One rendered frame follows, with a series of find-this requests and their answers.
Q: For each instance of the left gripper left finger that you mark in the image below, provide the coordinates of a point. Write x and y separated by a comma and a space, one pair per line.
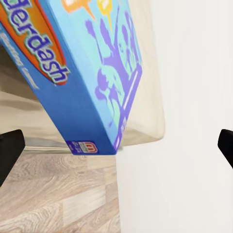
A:
12, 145

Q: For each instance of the bed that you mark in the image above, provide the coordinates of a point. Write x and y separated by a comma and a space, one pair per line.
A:
21, 109

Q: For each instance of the board game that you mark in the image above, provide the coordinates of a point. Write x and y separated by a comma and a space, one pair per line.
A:
82, 60

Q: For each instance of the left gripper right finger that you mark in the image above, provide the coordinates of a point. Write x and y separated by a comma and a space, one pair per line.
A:
225, 144

